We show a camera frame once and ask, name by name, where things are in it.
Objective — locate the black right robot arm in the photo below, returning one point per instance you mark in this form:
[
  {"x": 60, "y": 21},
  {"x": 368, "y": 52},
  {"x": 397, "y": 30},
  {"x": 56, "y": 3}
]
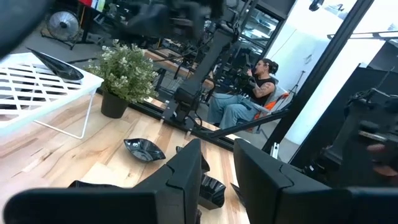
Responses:
[{"x": 199, "y": 77}]

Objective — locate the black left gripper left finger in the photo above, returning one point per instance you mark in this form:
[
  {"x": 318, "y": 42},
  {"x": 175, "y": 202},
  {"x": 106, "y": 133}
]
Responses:
[{"x": 174, "y": 199}]

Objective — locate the black leaf-shaped mini plate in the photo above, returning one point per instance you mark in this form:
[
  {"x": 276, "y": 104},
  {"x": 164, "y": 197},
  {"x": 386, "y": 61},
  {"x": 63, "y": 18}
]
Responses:
[
  {"x": 213, "y": 193},
  {"x": 143, "y": 151}
]

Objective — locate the grey and orange chair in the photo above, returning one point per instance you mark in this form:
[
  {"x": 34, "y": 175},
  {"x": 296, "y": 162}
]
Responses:
[{"x": 276, "y": 99}]

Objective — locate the wooden background table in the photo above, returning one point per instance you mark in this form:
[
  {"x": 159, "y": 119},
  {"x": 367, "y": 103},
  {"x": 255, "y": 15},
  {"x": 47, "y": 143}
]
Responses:
[{"x": 161, "y": 60}]

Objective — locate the artificial plant in black pot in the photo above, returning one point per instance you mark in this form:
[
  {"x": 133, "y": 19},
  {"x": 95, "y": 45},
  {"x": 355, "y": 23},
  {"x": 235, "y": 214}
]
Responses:
[{"x": 124, "y": 74}]

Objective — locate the silver floor fan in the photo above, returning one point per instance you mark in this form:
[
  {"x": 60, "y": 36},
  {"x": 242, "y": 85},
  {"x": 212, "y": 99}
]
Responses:
[{"x": 63, "y": 25}]

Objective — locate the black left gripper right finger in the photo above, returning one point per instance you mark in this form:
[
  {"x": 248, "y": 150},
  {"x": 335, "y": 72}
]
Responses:
[{"x": 273, "y": 199}]

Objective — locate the black square mini plate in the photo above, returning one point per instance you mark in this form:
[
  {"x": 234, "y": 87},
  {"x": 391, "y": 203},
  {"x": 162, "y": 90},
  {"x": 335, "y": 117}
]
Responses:
[
  {"x": 238, "y": 194},
  {"x": 90, "y": 184},
  {"x": 204, "y": 165}
]

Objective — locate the seated person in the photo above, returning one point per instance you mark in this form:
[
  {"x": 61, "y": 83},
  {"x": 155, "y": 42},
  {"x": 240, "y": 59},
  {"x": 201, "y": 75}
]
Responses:
[{"x": 236, "y": 109}]

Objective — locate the person's hand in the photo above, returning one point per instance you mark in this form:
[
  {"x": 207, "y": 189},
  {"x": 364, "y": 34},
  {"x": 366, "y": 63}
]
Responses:
[{"x": 377, "y": 147}]

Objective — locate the black partition panel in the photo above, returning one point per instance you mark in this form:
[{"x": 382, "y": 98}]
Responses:
[{"x": 335, "y": 102}]

